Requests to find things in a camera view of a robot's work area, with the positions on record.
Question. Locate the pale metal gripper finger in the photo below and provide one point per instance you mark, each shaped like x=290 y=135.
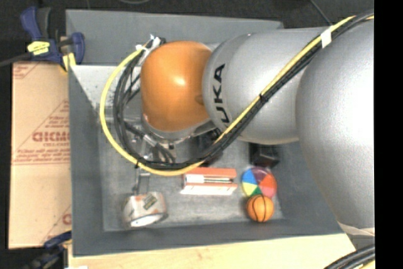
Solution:
x=145 y=182
x=138 y=182

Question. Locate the orange stapler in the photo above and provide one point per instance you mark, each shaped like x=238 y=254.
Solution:
x=209 y=181

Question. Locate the grey metal bin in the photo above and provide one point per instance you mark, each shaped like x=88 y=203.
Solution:
x=201 y=217

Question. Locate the brown cardboard board, red print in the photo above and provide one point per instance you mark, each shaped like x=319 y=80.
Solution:
x=37 y=135

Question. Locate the multicolour ball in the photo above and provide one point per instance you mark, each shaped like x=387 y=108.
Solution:
x=258 y=182

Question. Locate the black box-shaped object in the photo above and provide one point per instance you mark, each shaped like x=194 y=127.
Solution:
x=264 y=155

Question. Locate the orange basketball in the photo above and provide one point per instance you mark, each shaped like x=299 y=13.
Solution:
x=260 y=208

